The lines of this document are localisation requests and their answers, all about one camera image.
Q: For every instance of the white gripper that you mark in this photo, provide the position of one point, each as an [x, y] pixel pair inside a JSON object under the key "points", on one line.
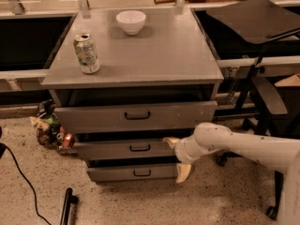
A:
{"points": [[181, 152]]}

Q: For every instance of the grey drawer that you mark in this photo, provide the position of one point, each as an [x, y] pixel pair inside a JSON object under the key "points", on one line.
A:
{"points": [[138, 172], [135, 117], [124, 149]]}

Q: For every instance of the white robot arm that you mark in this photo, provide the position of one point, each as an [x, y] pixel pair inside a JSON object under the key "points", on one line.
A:
{"points": [[279, 154]]}

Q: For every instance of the grey top drawer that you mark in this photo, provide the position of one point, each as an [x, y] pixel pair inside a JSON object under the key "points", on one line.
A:
{"points": [[135, 117]]}

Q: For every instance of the grey bottom drawer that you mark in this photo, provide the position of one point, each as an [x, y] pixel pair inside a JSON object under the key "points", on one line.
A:
{"points": [[138, 172]]}

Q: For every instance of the grey drawer cabinet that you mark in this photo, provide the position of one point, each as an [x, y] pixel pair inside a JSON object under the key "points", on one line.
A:
{"points": [[167, 62]]}

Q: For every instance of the black office chair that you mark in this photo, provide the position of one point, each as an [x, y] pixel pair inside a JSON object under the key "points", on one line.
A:
{"points": [[277, 112]]}

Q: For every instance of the black metal bar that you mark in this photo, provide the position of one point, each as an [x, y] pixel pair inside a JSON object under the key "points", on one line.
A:
{"points": [[70, 199]]}

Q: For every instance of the pile of snack bags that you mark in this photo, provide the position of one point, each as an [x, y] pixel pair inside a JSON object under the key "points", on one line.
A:
{"points": [[50, 132]]}

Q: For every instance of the white ceramic bowl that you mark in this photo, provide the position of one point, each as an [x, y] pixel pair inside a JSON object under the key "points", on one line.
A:
{"points": [[131, 21]]}

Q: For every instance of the green white soda can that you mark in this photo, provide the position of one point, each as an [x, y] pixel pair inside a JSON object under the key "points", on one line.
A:
{"points": [[86, 52]]}

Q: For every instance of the black desk panel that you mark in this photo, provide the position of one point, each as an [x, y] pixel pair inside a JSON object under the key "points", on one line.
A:
{"points": [[257, 21]]}

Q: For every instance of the wooden stick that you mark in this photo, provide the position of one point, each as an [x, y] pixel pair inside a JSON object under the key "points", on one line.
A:
{"points": [[158, 2]]}

